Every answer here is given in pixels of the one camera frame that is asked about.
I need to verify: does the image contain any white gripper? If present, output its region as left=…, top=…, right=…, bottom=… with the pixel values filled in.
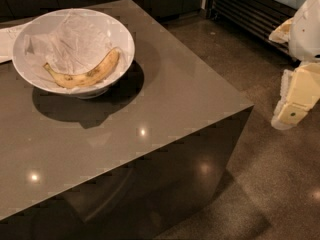
left=269, top=0, right=320, bottom=130

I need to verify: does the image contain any yellow spotted banana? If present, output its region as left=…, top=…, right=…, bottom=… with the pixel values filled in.
left=43, top=48, right=120, bottom=89

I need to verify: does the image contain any white paper liner in bowl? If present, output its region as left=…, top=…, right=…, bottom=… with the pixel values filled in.
left=23, top=9, right=129, bottom=92

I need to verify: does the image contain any white ceramic bowl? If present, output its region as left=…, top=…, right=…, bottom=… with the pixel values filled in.
left=11, top=7, right=136, bottom=100

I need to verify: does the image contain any dark glass-door refrigerator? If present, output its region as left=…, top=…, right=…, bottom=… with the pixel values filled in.
left=209, top=0, right=306, bottom=54

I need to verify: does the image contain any white paper sheet on table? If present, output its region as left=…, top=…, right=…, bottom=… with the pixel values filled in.
left=0, top=24, right=27, bottom=63

